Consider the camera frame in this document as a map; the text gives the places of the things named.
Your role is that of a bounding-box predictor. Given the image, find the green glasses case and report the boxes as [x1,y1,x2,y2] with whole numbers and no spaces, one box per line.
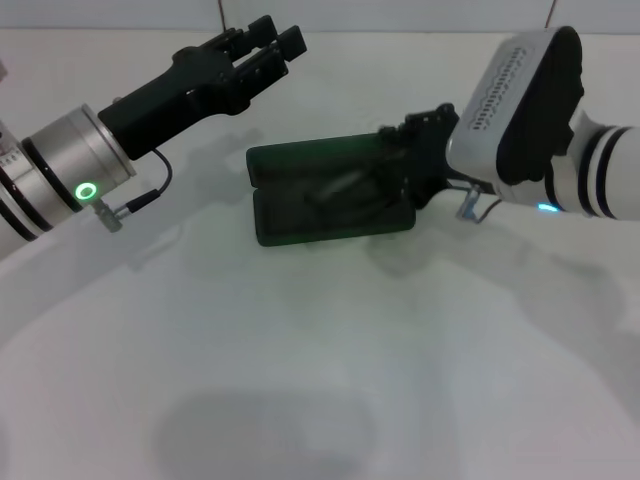
[245,132,417,247]

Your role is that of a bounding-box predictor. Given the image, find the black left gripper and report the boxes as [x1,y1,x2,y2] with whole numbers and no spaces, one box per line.
[97,14,308,161]

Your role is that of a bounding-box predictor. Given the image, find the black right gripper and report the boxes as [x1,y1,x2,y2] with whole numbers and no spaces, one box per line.
[377,102,460,211]

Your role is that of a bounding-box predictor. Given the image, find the black glasses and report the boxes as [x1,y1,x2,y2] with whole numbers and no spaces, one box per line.
[299,167,401,221]

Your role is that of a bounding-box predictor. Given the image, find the left arm cable with plug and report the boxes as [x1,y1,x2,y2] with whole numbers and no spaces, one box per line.
[92,148,174,234]

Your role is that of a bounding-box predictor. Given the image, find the arm cable with plug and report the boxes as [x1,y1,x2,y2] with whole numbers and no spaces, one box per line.
[455,182,506,224]
[92,148,174,234]

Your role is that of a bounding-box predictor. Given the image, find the right arm cable with plug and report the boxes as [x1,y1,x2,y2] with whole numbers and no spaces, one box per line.
[455,182,506,224]

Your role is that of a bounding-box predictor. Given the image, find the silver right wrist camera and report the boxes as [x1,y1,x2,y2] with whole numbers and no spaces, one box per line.
[446,26,586,201]

